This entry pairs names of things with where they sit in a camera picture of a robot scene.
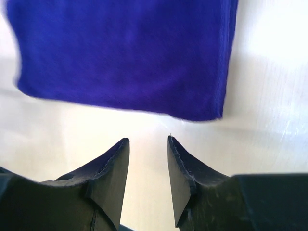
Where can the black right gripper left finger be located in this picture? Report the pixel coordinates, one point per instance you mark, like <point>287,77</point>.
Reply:
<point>104,179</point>

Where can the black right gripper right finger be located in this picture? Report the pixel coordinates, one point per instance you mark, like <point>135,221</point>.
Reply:
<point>198,192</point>

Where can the purple towel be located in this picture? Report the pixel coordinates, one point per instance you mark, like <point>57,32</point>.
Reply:
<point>162,56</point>

